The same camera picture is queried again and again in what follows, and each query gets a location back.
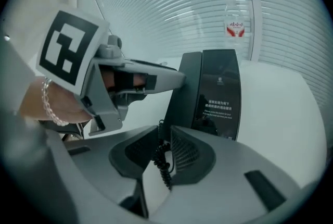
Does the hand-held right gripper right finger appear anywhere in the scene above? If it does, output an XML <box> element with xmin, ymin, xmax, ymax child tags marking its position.
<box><xmin>156</xmin><ymin>125</ymin><xmax>317</xmax><ymax>224</ymax></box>

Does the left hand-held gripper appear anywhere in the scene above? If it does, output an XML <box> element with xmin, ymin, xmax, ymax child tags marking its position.
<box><xmin>35</xmin><ymin>10</ymin><xmax>148</xmax><ymax>138</ymax></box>

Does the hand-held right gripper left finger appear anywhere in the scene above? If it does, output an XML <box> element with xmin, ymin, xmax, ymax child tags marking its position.
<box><xmin>39</xmin><ymin>125</ymin><xmax>160</xmax><ymax>224</ymax></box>

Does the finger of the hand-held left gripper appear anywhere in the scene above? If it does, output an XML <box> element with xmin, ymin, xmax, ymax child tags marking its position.
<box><xmin>114</xmin><ymin>58</ymin><xmax>187</xmax><ymax>95</ymax></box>

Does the black cable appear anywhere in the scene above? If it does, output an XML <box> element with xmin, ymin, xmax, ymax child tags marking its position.
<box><xmin>152</xmin><ymin>118</ymin><xmax>174</xmax><ymax>191</ymax></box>

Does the person's left forearm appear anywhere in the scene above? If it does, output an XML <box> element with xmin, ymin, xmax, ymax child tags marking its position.
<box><xmin>19</xmin><ymin>78</ymin><xmax>53</xmax><ymax>122</ymax></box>

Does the black phone base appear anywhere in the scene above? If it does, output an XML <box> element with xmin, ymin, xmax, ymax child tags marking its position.
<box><xmin>191</xmin><ymin>48</ymin><xmax>242</xmax><ymax>142</ymax></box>

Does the person's left hand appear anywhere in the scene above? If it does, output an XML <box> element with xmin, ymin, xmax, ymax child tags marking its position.
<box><xmin>50</xmin><ymin>68</ymin><xmax>146</xmax><ymax>125</ymax></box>

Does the white table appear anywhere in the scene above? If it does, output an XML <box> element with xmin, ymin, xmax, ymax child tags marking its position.
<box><xmin>88</xmin><ymin>57</ymin><xmax>328</xmax><ymax>218</ymax></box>

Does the clear water bottle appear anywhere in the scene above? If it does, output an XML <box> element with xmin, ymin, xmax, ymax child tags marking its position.
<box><xmin>223</xmin><ymin>0</ymin><xmax>247</xmax><ymax>64</ymax></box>

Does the clear bead bracelet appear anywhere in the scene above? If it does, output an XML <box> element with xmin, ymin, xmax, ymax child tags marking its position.
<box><xmin>41</xmin><ymin>77</ymin><xmax>70</xmax><ymax>127</ymax></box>

